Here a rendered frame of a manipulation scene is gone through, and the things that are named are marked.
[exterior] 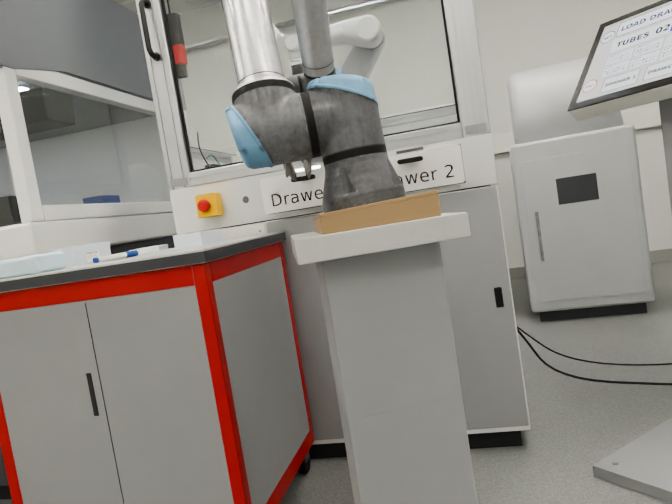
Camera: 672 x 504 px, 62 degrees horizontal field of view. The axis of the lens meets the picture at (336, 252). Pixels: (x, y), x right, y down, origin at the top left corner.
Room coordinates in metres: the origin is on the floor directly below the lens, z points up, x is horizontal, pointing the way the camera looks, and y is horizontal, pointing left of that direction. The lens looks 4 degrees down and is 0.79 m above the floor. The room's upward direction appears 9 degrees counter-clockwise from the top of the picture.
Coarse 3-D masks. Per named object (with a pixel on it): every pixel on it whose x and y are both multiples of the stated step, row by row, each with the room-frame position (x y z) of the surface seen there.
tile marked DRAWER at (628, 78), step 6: (630, 72) 1.41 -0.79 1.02; (636, 72) 1.39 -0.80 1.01; (612, 78) 1.45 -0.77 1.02; (618, 78) 1.43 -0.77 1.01; (624, 78) 1.42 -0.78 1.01; (630, 78) 1.40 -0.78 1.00; (636, 78) 1.38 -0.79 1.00; (606, 84) 1.46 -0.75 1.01; (612, 84) 1.44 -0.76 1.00; (618, 84) 1.42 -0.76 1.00; (624, 84) 1.40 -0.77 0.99; (630, 84) 1.39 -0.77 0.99; (606, 90) 1.44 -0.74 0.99
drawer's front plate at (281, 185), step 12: (324, 168) 1.68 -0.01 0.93; (264, 180) 1.72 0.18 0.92; (276, 180) 1.72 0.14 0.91; (288, 180) 1.71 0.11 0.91; (312, 180) 1.69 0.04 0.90; (264, 192) 1.73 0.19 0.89; (276, 192) 1.72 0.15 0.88; (288, 192) 1.71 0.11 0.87; (300, 192) 1.70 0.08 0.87; (312, 192) 1.69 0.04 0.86; (264, 204) 1.73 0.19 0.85; (276, 204) 1.72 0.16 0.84; (288, 204) 1.71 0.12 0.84; (300, 204) 1.70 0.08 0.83; (312, 204) 1.69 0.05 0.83
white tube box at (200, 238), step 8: (200, 232) 1.52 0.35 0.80; (208, 232) 1.57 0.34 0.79; (216, 232) 1.61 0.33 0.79; (176, 240) 1.54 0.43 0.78; (184, 240) 1.53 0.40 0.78; (192, 240) 1.53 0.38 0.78; (200, 240) 1.52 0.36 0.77; (208, 240) 1.56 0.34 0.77; (216, 240) 1.60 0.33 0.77; (176, 248) 1.54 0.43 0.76
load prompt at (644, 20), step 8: (664, 8) 1.45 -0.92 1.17; (640, 16) 1.50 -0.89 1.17; (648, 16) 1.48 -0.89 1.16; (656, 16) 1.45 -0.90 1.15; (664, 16) 1.43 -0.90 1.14; (624, 24) 1.54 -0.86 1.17; (632, 24) 1.51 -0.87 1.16; (640, 24) 1.49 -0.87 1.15; (648, 24) 1.46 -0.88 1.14; (624, 32) 1.52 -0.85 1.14
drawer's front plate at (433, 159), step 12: (396, 156) 1.66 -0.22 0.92; (408, 156) 1.65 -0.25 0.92; (432, 156) 1.64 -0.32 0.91; (444, 156) 1.63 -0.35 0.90; (456, 156) 1.62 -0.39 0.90; (396, 168) 1.66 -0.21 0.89; (408, 168) 1.65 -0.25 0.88; (420, 168) 1.65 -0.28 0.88; (432, 168) 1.64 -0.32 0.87; (444, 168) 1.63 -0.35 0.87; (456, 168) 1.63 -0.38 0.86; (420, 180) 1.65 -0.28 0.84; (432, 180) 1.64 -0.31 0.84; (444, 180) 1.63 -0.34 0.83; (456, 180) 1.63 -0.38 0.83
